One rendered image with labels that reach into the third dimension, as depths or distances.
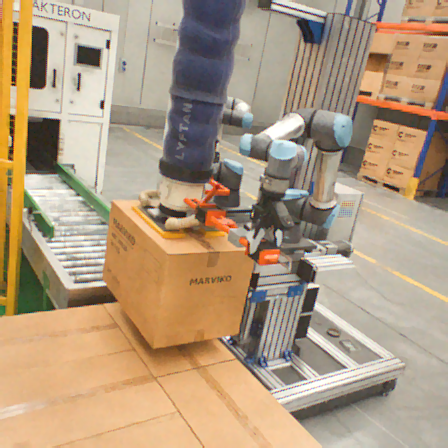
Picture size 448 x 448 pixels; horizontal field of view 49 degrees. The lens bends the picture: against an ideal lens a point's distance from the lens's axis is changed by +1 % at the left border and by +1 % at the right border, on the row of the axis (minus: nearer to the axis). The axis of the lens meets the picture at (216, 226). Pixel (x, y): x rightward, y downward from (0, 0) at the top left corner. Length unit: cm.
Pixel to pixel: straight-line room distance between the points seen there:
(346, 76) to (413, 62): 765
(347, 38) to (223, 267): 118
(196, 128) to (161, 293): 64
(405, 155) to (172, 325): 837
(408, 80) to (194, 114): 836
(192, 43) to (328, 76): 75
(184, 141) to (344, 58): 90
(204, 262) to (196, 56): 75
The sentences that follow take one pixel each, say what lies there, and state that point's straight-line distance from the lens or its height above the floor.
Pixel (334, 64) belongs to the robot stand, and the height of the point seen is 182.
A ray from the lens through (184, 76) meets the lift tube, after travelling 187.
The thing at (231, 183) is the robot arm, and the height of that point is 116.
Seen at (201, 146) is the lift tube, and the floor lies 143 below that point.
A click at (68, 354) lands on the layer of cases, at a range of 210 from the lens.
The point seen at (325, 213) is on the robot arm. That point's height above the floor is 122.
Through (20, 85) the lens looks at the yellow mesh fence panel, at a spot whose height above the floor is 144.
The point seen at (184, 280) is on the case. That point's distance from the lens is 182.
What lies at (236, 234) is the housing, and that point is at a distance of 163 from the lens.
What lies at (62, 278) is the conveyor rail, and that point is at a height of 59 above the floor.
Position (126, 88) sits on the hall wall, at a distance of 1183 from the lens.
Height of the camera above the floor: 174
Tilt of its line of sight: 18 degrees down
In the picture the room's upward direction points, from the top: 11 degrees clockwise
